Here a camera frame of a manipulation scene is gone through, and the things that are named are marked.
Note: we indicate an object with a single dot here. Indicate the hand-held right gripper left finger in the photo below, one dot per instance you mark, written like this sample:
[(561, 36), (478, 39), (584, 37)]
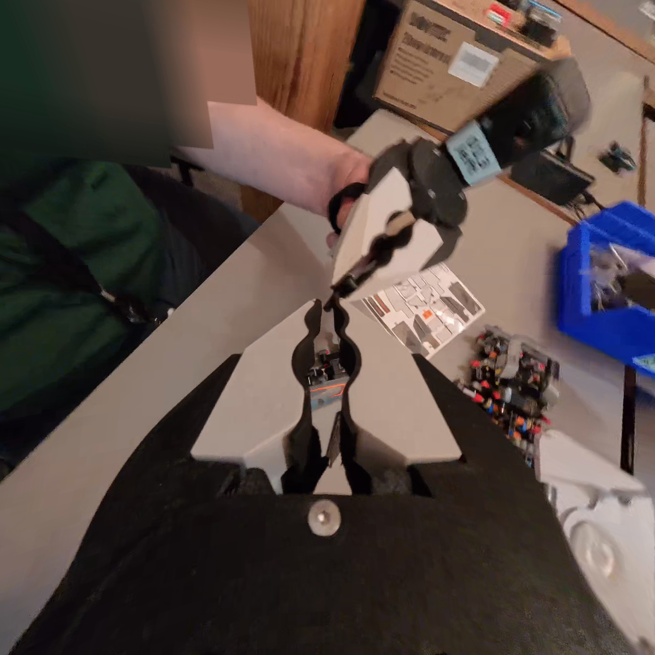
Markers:
[(245, 409)]

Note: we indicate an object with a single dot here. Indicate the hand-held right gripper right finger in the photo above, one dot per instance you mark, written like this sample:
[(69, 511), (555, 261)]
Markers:
[(404, 409)]

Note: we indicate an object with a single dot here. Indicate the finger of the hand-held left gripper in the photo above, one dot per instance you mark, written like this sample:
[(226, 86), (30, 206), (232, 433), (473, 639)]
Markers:
[(409, 250), (371, 210)]

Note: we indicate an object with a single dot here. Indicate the black lego pin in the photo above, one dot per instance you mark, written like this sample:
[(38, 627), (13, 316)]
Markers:
[(344, 286)]

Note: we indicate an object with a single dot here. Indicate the black grey lego assembly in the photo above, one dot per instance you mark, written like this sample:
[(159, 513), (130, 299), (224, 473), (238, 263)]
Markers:
[(327, 368)]

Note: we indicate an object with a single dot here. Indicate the person's left forearm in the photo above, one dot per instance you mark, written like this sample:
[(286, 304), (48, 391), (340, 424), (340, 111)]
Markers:
[(266, 153)]

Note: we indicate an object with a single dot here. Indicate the lego sticker sheet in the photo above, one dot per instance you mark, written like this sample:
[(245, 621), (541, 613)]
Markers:
[(424, 307)]

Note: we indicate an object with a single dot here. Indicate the large lego car chassis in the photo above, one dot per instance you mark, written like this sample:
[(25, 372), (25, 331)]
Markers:
[(511, 384)]

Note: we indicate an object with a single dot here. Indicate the person's left hand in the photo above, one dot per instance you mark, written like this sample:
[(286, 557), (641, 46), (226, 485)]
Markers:
[(350, 169)]

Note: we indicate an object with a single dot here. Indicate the black flat device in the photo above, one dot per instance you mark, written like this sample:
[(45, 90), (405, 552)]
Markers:
[(550, 176)]

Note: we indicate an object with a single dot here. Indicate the cardboard box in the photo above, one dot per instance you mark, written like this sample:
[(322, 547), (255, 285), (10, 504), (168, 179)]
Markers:
[(435, 66)]

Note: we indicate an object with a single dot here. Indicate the blue plastic bin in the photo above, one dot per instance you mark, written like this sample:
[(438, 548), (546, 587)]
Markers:
[(578, 307)]

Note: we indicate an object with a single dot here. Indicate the clear plastic bags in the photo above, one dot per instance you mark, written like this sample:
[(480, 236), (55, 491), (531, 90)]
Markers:
[(614, 276)]

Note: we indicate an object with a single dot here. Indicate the person's green shirt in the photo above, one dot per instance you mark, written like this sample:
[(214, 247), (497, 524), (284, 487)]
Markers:
[(76, 286)]

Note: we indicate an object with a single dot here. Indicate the wooden post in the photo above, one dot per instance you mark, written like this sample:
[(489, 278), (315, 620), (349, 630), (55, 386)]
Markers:
[(302, 61)]

